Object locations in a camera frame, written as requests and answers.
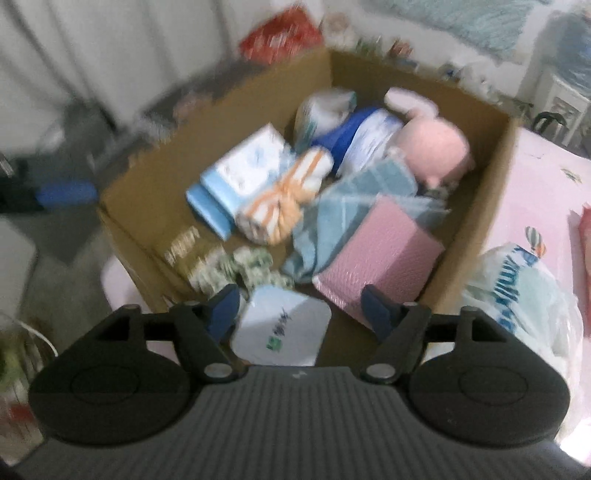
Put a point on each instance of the white curtain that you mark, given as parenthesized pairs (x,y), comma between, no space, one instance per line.
(92,46)

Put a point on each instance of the pink plush toy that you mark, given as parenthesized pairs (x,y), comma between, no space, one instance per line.
(434,147)

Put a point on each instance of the blue water bottle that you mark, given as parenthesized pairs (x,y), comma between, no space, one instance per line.
(572,46)

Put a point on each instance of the green patterned white cloth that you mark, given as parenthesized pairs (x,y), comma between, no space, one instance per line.
(249,267)

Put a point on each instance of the white water dispenser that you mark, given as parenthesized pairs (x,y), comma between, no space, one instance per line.
(568,101)

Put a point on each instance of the clear plastic package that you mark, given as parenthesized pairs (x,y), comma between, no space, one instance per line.
(323,113)

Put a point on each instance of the red printed bag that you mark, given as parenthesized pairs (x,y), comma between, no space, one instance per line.
(281,37)

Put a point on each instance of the brown cardboard box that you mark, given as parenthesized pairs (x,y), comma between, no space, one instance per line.
(157,189)

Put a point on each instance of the blue tissue box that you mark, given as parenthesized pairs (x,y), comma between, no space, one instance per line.
(244,170)

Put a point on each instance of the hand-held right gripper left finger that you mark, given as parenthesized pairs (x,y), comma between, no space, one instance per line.
(224,310)

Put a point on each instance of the light blue towel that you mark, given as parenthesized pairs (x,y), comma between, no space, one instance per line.
(332,217)

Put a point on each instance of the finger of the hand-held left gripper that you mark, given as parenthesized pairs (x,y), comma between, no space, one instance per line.
(64,194)

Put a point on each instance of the blue and white pack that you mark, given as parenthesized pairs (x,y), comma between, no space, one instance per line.
(364,138)

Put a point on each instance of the white bag blue print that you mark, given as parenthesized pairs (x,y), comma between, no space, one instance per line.
(526,314)

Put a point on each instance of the blue floral wall cloth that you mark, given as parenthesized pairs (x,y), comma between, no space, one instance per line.
(461,23)

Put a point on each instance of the pink pack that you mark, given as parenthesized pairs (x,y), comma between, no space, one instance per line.
(383,254)

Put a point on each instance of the steel electric kettle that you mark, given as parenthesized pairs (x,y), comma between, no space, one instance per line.
(551,123)

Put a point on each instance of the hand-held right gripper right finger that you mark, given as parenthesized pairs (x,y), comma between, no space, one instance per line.
(378,311)

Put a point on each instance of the orange striped towel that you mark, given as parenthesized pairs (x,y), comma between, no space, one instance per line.
(281,198)

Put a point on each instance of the white packet green label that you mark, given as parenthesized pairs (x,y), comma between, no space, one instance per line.
(281,327)

